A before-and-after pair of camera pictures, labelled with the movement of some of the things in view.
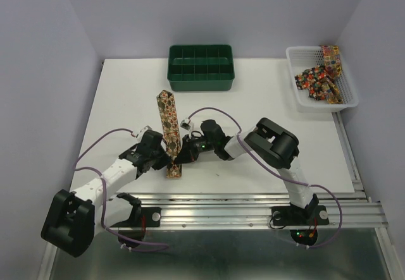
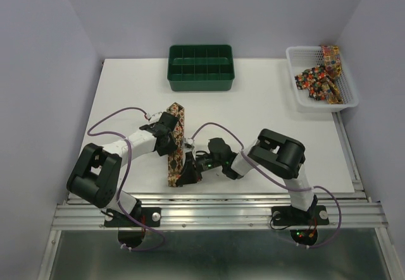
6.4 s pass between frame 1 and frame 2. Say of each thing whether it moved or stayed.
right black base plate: stayed
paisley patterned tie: moved
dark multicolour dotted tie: stayed
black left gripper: moved
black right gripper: moved
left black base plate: stayed
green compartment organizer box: stayed
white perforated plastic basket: stayed
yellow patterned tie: stayed
